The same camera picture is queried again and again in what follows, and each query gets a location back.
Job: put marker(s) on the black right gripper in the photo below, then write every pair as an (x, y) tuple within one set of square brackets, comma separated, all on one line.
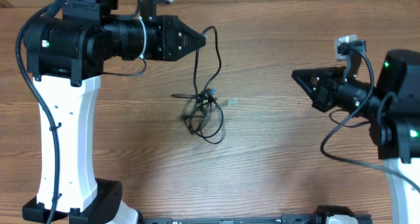
[(321, 94)]

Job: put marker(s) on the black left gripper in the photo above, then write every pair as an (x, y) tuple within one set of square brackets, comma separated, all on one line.
[(168, 27)]

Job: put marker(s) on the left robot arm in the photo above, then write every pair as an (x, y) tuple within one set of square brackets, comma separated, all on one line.
[(61, 51)]

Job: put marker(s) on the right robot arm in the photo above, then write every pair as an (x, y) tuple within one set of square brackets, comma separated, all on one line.
[(390, 104)]

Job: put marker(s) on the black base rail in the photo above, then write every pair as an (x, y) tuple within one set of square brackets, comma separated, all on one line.
[(326, 214)]

